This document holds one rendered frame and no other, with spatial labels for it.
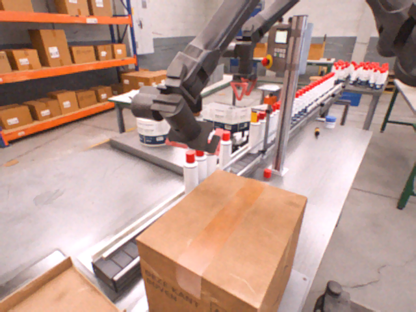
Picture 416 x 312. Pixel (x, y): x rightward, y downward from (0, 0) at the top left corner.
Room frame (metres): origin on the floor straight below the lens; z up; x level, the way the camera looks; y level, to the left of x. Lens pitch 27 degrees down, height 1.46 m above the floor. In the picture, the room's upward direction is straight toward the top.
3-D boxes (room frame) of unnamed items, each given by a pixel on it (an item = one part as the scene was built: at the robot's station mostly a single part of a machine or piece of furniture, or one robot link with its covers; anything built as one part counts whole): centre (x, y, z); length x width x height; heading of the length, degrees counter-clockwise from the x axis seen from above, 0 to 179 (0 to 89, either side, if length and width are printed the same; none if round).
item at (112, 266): (1.12, -0.20, 0.86); 1.65 x 0.08 x 0.04; 144
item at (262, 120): (1.21, -0.27, 0.98); 0.05 x 0.05 x 0.20
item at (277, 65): (1.15, -0.34, 1.38); 0.17 x 0.10 x 0.19; 19
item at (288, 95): (1.07, -0.35, 1.16); 0.04 x 0.04 x 0.67; 54
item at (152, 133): (1.34, 0.30, 0.95); 0.20 x 0.20 x 0.14
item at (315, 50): (6.28, -2.49, 0.97); 0.48 x 0.47 x 0.37; 155
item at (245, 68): (1.03, -0.15, 1.32); 0.10 x 0.07 x 0.07; 152
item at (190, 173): (0.76, 0.06, 0.98); 0.05 x 0.05 x 0.20
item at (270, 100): (1.10, -0.25, 1.05); 0.10 x 0.04 x 0.33; 54
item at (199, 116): (1.22, 0.07, 1.03); 0.09 x 0.09 x 0.30
